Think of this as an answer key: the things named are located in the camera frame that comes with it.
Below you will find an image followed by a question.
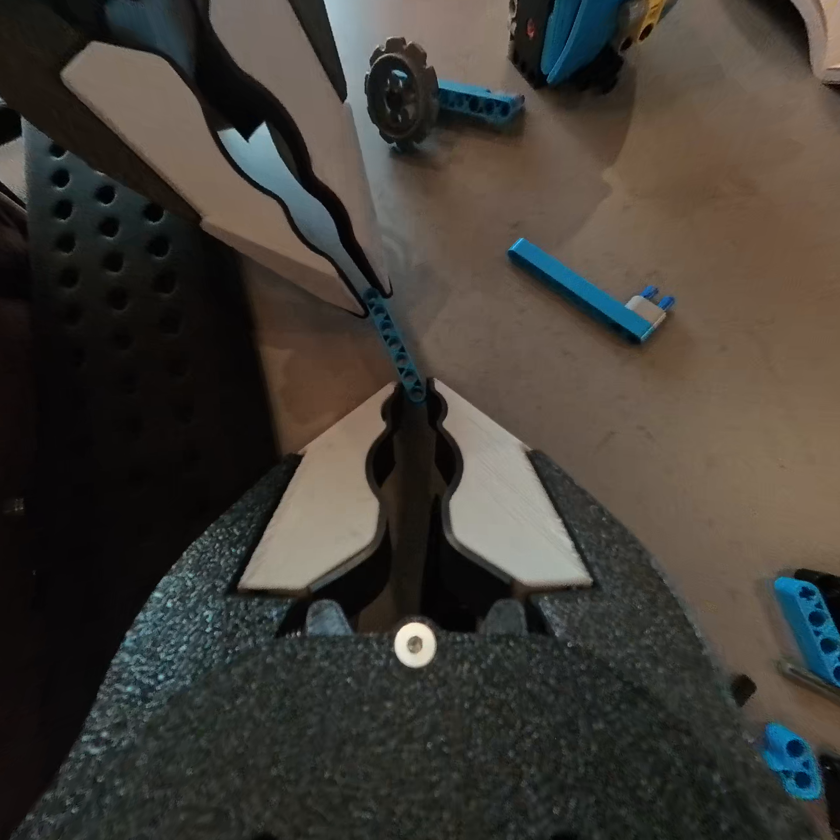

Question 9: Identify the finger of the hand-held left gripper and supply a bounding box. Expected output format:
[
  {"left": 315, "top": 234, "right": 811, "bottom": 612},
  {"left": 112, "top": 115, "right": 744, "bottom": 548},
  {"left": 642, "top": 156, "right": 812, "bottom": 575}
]
[
  {"left": 59, "top": 41, "right": 370, "bottom": 320},
  {"left": 209, "top": 0, "right": 395, "bottom": 296}
]

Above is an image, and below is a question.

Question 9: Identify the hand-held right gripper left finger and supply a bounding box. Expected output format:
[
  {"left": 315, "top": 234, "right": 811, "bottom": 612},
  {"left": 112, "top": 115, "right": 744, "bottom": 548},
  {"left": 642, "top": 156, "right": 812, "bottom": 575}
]
[{"left": 236, "top": 382, "right": 400, "bottom": 596}]

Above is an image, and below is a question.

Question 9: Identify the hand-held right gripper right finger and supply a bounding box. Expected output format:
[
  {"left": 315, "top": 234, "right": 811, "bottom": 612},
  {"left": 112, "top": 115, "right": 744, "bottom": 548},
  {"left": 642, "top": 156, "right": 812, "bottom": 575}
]
[{"left": 427, "top": 378, "right": 595, "bottom": 592}]

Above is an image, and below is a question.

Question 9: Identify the grey toothed wheel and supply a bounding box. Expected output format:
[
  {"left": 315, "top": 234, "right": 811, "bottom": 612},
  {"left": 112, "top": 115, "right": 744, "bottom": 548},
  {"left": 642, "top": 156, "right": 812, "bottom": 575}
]
[{"left": 364, "top": 37, "right": 440, "bottom": 154}]

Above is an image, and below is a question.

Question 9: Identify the small blue perforated beam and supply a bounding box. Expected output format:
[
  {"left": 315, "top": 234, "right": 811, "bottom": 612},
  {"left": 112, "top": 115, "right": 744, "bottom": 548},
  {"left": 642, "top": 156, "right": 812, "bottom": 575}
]
[{"left": 363, "top": 287, "right": 429, "bottom": 403}]

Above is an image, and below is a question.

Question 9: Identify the thick teal perforated beam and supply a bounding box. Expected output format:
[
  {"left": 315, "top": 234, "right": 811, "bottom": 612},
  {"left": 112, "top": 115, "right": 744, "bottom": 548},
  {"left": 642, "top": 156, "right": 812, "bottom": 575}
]
[{"left": 506, "top": 237, "right": 658, "bottom": 346}]

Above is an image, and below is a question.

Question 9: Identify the small pale bush piece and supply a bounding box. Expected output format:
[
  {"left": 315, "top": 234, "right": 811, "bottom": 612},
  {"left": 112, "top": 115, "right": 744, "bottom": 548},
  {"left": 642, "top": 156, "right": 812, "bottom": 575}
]
[{"left": 626, "top": 294, "right": 669, "bottom": 337}]

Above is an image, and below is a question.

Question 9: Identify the blue toy robot model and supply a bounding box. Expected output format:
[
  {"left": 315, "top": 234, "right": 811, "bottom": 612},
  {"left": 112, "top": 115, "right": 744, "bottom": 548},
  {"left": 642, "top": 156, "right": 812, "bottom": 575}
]
[{"left": 508, "top": 0, "right": 685, "bottom": 91}]

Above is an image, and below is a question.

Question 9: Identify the pile of building pieces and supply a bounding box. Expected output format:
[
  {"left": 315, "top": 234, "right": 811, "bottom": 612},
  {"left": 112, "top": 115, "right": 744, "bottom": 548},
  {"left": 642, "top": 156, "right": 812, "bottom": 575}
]
[{"left": 727, "top": 567, "right": 840, "bottom": 803}]

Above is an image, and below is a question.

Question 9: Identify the black perforated office chair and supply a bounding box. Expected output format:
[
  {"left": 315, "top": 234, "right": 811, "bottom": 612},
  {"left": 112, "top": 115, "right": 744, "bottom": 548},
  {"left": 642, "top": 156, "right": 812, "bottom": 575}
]
[{"left": 0, "top": 118, "right": 278, "bottom": 756}]

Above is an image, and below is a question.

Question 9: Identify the instruction booklet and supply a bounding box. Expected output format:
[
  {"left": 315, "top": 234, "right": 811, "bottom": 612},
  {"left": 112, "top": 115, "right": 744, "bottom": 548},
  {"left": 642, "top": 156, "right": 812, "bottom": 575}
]
[{"left": 784, "top": 0, "right": 840, "bottom": 86}]

